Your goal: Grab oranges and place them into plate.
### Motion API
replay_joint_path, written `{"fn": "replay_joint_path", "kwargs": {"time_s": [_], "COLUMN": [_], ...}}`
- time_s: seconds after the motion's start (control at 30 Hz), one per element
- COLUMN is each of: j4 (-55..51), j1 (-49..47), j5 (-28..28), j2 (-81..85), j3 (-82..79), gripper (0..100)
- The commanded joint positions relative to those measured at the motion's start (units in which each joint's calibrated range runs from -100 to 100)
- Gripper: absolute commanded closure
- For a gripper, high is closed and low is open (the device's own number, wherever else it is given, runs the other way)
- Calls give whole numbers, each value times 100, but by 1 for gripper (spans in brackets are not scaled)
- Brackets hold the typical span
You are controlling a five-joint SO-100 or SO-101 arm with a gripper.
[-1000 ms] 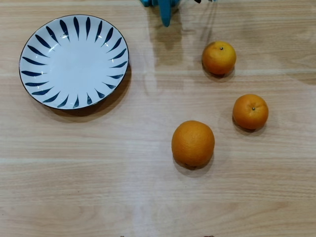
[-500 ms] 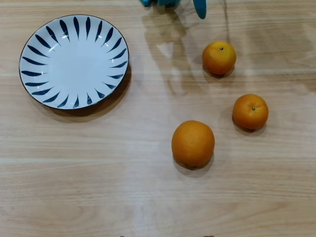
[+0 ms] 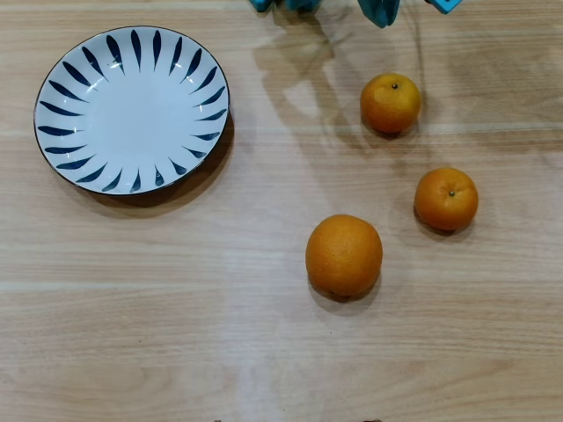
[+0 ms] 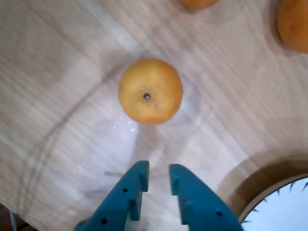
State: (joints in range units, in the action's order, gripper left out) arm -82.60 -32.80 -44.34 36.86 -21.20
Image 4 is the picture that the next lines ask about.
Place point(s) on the yellowish orange with dark stem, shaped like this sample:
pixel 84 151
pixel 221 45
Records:
pixel 150 91

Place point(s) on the deep orange round fruit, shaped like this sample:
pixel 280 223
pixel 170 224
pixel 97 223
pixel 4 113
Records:
pixel 294 24

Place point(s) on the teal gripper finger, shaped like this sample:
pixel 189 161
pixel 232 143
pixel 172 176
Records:
pixel 204 207
pixel 118 207

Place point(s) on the white plate with blue leaves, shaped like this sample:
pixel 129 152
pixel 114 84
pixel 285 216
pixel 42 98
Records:
pixel 288 204

